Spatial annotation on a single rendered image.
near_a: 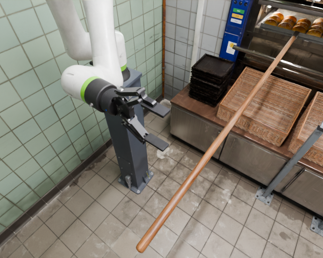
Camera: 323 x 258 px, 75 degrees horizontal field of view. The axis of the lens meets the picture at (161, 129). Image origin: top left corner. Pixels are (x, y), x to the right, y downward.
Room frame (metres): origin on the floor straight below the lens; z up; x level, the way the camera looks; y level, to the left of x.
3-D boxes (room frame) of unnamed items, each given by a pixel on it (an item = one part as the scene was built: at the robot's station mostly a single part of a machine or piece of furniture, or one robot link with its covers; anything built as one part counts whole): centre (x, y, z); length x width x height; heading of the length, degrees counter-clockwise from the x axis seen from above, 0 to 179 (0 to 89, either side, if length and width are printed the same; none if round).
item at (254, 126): (1.34, -0.84, 0.72); 0.56 x 0.49 x 0.28; 53
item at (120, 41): (1.03, 0.27, 1.36); 0.16 x 0.13 x 0.19; 98
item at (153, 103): (0.40, 0.04, 1.58); 0.05 x 0.01 x 0.03; 53
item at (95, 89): (0.51, 0.18, 1.49); 0.12 x 0.06 x 0.09; 143
